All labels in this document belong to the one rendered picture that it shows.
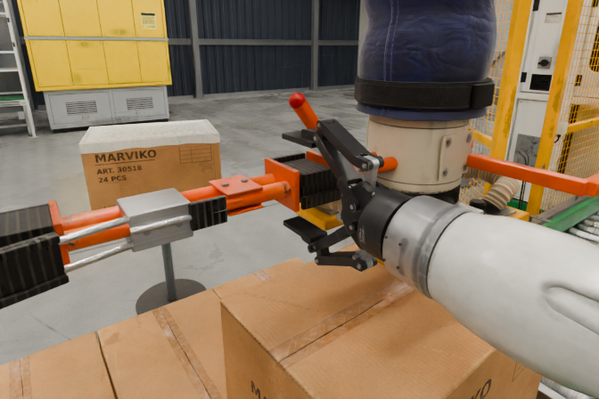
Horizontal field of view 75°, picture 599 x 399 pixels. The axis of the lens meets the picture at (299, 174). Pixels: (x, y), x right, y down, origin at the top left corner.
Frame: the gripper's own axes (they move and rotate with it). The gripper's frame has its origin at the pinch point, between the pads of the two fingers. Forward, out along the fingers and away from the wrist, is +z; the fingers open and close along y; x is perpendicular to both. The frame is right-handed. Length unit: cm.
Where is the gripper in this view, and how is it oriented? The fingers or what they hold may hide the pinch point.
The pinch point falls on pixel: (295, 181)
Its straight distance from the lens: 55.9
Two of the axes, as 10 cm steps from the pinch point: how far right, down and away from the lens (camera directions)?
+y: 0.0, 9.5, 3.1
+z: -5.8, -2.6, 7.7
